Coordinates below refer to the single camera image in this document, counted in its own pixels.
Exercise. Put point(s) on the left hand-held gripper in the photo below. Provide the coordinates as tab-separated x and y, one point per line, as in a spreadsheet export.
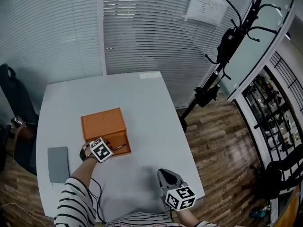
101	150

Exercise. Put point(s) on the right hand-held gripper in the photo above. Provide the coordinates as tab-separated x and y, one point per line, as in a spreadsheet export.
180	197

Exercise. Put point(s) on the orange wooden box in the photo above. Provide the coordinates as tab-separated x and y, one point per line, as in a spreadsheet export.
104	124

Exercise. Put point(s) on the grey notebook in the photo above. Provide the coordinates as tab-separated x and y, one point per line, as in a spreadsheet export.
58	164

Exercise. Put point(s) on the person's left forearm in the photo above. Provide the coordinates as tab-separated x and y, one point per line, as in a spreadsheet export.
82	169

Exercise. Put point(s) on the person's right forearm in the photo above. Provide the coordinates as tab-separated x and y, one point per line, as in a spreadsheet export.
189	217

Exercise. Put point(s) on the black high-back office chair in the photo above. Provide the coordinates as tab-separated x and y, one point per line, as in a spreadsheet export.
14	96

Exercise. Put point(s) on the person's striped shirt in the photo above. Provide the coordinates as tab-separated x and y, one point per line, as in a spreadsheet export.
75	204

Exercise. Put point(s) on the brown bag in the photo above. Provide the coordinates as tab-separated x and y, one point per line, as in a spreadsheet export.
20	126

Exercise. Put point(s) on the blue object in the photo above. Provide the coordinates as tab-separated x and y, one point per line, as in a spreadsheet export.
258	213

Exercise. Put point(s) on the black curved chair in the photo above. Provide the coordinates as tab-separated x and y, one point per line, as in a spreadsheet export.
274	174

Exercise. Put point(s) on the black metal railing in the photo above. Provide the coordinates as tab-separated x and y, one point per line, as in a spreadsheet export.
274	120

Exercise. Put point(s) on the black coat rack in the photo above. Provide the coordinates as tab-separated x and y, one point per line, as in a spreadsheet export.
227	46

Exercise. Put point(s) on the white paper notice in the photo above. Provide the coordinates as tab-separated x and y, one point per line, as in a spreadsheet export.
206	6

